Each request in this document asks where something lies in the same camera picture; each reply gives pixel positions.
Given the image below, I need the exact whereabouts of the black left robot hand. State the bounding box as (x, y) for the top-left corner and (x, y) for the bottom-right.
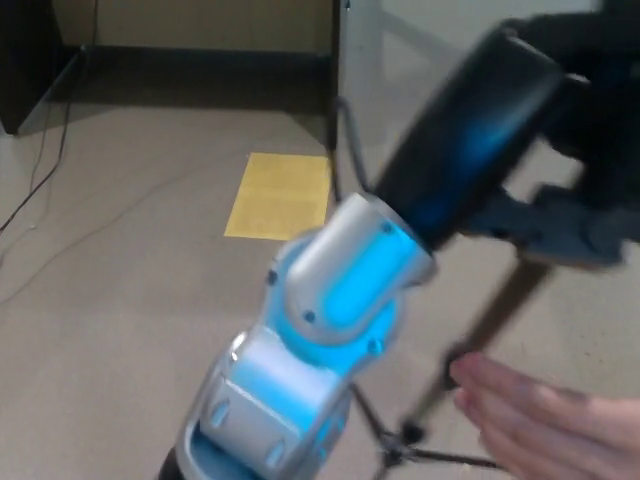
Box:
(372, 0), (640, 274)

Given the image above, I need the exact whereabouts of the bare person hand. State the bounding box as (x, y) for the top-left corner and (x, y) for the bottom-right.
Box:
(449, 352), (640, 480)

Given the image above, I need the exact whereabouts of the black tripod with phone holder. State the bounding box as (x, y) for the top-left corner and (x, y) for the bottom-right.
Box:
(347, 164), (587, 474)

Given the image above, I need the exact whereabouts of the yellow paper sheet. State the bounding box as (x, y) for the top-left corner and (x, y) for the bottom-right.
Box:
(223, 152), (332, 241)

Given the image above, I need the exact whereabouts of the dark wooden desk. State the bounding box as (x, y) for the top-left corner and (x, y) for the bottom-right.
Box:
(0, 0), (352, 151)

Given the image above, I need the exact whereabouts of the black robot wrist cable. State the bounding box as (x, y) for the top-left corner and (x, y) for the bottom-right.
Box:
(332, 94), (374, 194)

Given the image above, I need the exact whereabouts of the light grey floor cable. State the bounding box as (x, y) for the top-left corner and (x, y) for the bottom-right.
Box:
(0, 157), (247, 305)

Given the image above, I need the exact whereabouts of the black floor cable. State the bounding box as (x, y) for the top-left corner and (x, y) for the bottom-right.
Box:
(0, 43), (87, 234)

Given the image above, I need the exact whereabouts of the thin grey floor cable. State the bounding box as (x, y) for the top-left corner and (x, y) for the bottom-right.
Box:
(0, 107), (52, 266)

